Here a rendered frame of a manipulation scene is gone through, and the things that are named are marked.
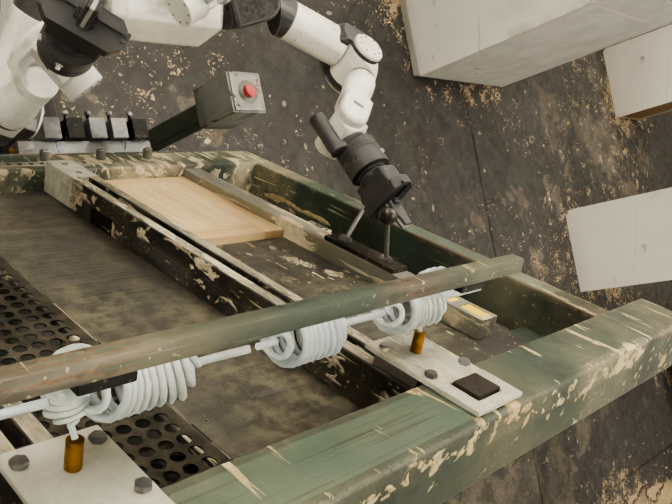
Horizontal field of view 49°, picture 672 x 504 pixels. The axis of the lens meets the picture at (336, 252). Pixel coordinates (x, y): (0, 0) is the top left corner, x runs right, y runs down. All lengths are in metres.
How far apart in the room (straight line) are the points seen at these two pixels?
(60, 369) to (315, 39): 1.28
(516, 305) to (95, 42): 0.97
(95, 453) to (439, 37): 3.70
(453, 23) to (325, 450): 3.56
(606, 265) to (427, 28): 2.10
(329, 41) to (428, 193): 2.51
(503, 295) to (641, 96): 4.99
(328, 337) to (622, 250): 4.56
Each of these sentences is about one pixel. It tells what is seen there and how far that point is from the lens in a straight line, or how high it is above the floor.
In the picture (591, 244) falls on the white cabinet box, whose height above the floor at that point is 0.15.
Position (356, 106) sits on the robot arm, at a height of 1.50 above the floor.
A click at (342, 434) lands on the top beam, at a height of 1.90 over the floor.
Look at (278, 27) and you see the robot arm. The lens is 1.70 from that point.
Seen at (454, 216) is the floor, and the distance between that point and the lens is 4.31.
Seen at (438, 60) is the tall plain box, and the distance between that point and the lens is 4.21.
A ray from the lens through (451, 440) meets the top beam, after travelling 0.86.
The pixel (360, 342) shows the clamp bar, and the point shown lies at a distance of 1.09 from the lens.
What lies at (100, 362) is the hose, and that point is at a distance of 0.57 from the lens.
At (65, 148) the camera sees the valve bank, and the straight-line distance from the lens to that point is 2.01.
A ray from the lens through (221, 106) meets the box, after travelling 2.13.
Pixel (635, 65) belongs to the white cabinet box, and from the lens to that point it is 6.55.
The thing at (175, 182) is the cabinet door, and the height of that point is 0.93.
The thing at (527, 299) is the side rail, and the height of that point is 1.67.
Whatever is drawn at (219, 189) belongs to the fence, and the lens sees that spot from 1.85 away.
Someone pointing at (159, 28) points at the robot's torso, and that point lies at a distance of 1.54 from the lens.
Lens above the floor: 2.49
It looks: 45 degrees down
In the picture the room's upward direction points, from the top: 77 degrees clockwise
